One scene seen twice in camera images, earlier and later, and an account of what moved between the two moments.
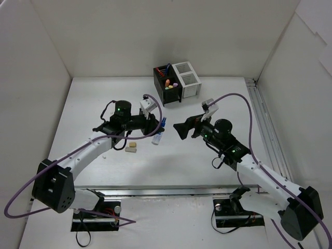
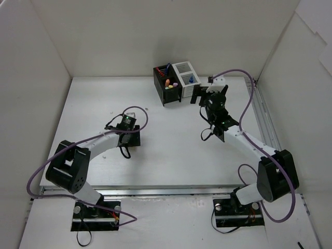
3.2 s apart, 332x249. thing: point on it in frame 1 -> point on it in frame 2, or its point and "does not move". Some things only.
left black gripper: [150, 124] -> [134, 138]
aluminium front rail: [168, 190] does not move
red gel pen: [158, 70] does not move
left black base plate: [86, 221] does not move
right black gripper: [195, 127] -> [203, 95]
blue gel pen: [167, 68] does not move
